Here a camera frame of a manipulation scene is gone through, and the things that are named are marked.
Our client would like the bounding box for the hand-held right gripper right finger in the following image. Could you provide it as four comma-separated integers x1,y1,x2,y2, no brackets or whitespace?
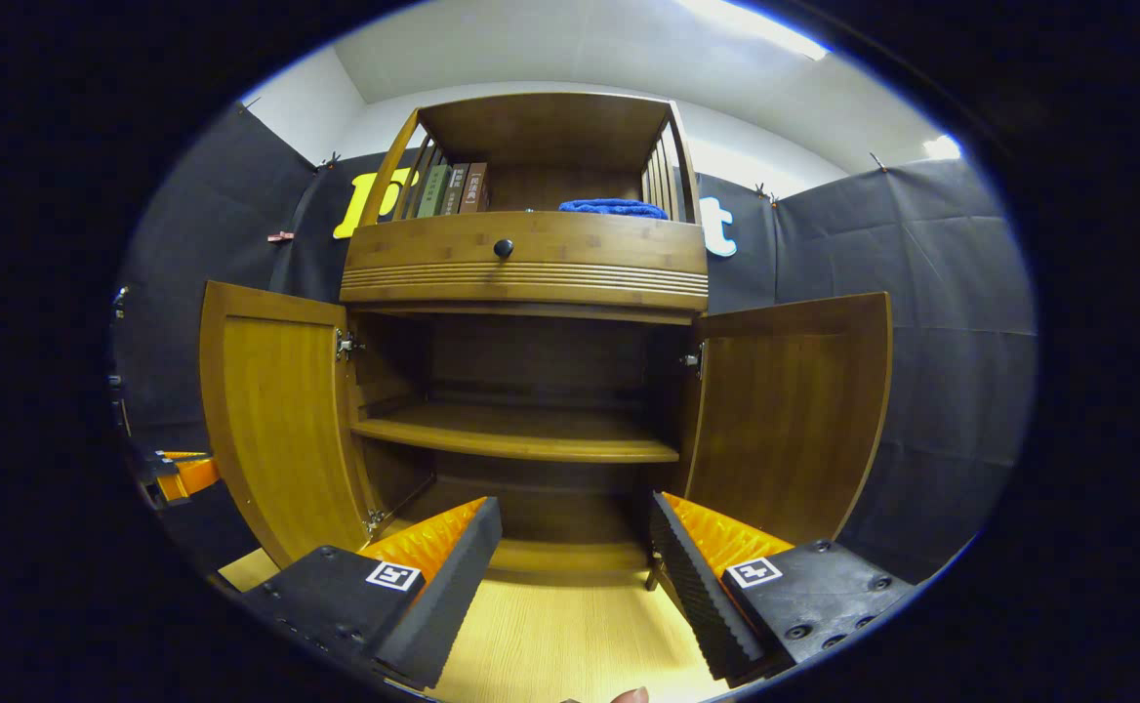
648,491,916,687

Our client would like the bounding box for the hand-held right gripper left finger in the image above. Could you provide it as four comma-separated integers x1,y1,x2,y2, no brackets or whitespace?
238,496,504,690

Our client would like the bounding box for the wooden cabinet door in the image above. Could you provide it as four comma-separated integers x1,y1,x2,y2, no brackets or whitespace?
199,281,377,570
682,291,895,548

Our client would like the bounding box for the wooden shoe cabinet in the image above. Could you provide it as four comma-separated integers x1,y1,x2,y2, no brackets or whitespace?
339,91,711,577

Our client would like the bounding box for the wooden inner shelf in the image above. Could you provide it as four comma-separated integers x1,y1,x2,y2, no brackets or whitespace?
350,404,680,465

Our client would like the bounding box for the black backdrop cloth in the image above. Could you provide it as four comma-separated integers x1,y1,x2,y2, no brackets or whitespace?
113,103,1038,587

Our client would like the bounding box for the wooden ribbed drawer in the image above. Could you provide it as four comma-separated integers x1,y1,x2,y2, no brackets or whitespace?
340,212,710,312

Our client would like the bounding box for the green book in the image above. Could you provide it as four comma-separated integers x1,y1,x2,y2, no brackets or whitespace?
416,164,452,219

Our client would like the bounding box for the dark grey book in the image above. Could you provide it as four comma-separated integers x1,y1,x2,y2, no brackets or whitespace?
439,163,470,217

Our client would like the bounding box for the blue folded cloth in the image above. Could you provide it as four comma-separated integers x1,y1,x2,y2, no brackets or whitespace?
558,198,671,221

